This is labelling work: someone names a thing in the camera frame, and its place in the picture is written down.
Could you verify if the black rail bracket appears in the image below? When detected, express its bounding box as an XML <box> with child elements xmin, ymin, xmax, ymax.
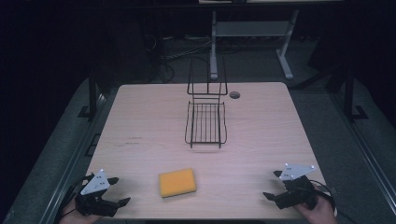
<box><xmin>84</xmin><ymin>133</ymin><xmax>102</xmax><ymax>158</ymax></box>

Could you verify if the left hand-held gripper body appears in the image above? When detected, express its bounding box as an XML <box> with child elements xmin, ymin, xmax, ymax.
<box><xmin>74</xmin><ymin>169</ymin><xmax>120</xmax><ymax>218</ymax></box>

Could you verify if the aluminium floor rail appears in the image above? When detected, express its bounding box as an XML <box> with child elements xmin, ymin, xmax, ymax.
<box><xmin>38</xmin><ymin>92</ymin><xmax>108</xmax><ymax>224</ymax></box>
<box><xmin>332</xmin><ymin>91</ymin><xmax>396</xmax><ymax>217</ymax></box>

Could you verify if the person's right hand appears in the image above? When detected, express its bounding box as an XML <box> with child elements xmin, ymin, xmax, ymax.
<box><xmin>293</xmin><ymin>189</ymin><xmax>339</xmax><ymax>224</ymax></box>

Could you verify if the white metal desk frame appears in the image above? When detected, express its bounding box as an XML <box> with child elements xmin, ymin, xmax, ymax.
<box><xmin>209</xmin><ymin>8</ymin><xmax>301</xmax><ymax>81</ymax></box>

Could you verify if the yellow sponge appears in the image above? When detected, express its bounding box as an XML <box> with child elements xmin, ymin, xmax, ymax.
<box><xmin>158</xmin><ymin>167</ymin><xmax>198</xmax><ymax>199</ymax></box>

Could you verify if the black wire rack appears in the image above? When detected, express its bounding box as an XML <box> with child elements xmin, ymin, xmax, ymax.
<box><xmin>184</xmin><ymin>55</ymin><xmax>229</xmax><ymax>149</ymax></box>

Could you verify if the bundle of floor cables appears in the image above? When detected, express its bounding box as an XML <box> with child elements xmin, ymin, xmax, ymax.
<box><xmin>145</xmin><ymin>33</ymin><xmax>213</xmax><ymax>84</ymax></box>

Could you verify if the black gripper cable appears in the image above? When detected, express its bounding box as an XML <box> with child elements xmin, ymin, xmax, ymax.
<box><xmin>299</xmin><ymin>178</ymin><xmax>361</xmax><ymax>224</ymax></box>
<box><xmin>53</xmin><ymin>175</ymin><xmax>94</xmax><ymax>224</ymax></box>

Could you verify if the person's left hand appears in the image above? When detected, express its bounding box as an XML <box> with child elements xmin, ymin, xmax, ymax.
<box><xmin>58</xmin><ymin>199</ymin><xmax>104</xmax><ymax>224</ymax></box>

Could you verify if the black metal post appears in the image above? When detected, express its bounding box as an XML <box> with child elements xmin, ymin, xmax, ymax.
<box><xmin>341</xmin><ymin>60</ymin><xmax>370</xmax><ymax>123</ymax></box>
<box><xmin>78</xmin><ymin>66</ymin><xmax>103</xmax><ymax>120</ymax></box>

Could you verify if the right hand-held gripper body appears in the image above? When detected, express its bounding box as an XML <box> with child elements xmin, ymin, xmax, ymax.
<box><xmin>275</xmin><ymin>163</ymin><xmax>319</xmax><ymax>210</ymax></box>

